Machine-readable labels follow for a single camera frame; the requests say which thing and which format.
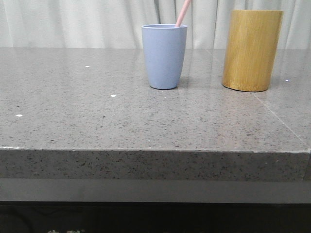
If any blue plastic cup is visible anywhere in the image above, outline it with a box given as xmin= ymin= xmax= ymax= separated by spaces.
xmin=141 ymin=24 xmax=188 ymax=90

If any bamboo cylinder holder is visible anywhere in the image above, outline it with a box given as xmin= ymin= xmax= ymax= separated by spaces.
xmin=222 ymin=10 xmax=283 ymax=92

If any grey-white curtain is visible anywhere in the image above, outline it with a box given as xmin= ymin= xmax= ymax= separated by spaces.
xmin=0 ymin=0 xmax=311 ymax=49

